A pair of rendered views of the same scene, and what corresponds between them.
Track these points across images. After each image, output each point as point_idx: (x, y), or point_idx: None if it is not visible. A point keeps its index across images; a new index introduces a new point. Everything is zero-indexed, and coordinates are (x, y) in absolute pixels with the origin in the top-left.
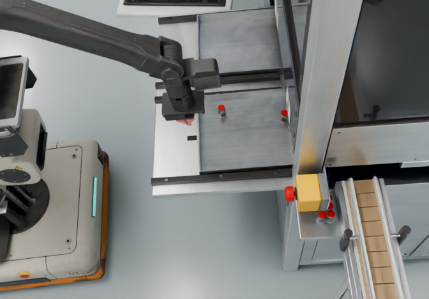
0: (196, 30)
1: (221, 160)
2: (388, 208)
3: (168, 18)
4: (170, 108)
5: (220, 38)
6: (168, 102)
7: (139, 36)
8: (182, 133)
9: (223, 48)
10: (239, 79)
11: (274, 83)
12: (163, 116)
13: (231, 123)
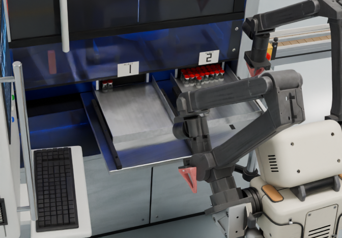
0: (122, 143)
1: (243, 109)
2: None
3: (117, 157)
4: (265, 62)
5: (129, 126)
6: (261, 63)
7: (270, 11)
8: (231, 132)
9: (141, 123)
10: (173, 107)
11: (166, 94)
12: (270, 66)
13: (211, 109)
